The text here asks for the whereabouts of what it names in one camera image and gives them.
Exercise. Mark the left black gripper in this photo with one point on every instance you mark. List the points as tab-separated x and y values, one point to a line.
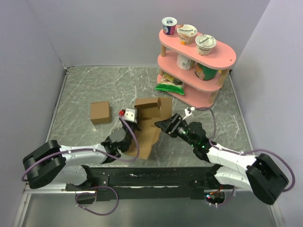
137	124

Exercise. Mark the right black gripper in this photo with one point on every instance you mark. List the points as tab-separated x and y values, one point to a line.
170	126

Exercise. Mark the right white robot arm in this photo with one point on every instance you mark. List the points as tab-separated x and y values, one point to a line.
258	174

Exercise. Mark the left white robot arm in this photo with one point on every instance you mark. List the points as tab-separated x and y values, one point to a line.
52	162

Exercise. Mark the small folded cardboard box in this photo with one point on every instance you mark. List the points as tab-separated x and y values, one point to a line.
100	112

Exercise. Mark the green snack bag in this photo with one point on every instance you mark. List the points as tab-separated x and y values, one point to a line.
168	83

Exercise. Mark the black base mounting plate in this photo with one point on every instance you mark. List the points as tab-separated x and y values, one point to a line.
150	183

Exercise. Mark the pink three-tier shelf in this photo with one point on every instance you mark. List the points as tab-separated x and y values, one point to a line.
204	80

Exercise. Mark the white container middle shelf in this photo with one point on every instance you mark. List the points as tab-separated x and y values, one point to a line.
184	62

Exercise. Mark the green can middle shelf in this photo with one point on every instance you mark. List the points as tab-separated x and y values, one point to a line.
205	73

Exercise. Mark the Chobani white yogurt cup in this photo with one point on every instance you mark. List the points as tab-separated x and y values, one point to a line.
204	44

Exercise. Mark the Chobani peach yogurt cup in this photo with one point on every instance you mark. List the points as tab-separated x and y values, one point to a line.
186	34

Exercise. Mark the white blue yogurt cup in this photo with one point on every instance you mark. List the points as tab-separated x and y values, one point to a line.
169	26

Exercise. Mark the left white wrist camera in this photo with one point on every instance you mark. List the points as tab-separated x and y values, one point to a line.
129	114

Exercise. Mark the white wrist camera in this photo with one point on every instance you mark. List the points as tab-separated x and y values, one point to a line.
129	114
189	116

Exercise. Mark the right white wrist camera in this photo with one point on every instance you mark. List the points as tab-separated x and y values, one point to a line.
189	116

